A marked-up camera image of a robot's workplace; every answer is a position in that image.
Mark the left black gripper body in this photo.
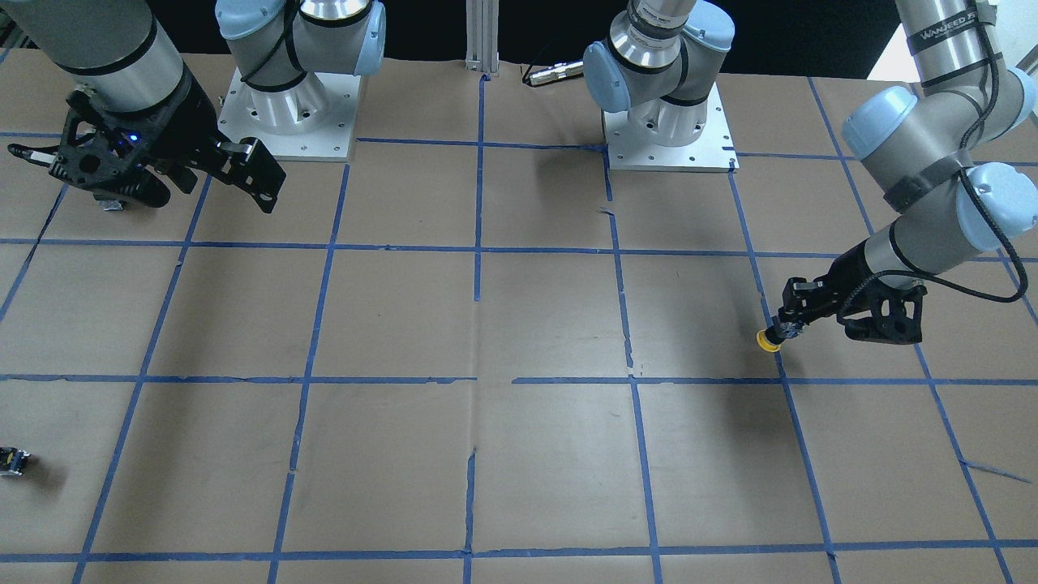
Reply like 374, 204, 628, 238
805, 241, 893, 323

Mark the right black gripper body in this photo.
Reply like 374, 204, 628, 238
129, 69, 224, 191

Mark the yellow push button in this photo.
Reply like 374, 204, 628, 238
755, 319, 802, 354

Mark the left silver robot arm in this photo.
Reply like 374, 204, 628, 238
757, 1, 1037, 352

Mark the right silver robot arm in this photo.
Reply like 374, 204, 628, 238
2, 1, 387, 214

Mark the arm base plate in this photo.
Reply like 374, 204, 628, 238
219, 69, 366, 163
602, 85, 740, 173

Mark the aluminium frame post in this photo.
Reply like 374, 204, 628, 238
465, 0, 500, 76

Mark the small black yellow switch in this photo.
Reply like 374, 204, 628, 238
1, 446, 32, 477

